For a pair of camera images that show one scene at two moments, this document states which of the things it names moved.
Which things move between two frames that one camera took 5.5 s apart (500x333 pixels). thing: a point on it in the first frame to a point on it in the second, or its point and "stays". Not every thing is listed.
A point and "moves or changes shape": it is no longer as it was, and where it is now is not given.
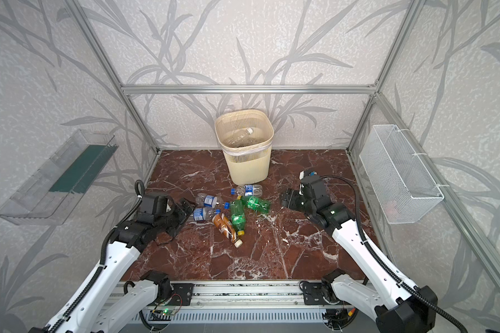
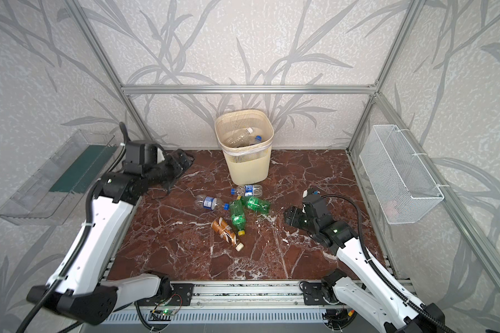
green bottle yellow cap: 238,216 stays
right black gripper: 297,199 to 297,217
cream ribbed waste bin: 246,136 stays
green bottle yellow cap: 255,203 stays
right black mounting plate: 314,294 stays
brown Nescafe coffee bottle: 223,224 moves or changes shape
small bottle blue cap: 247,191 stays
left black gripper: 177,214 to 171,165
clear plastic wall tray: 49,195 stays
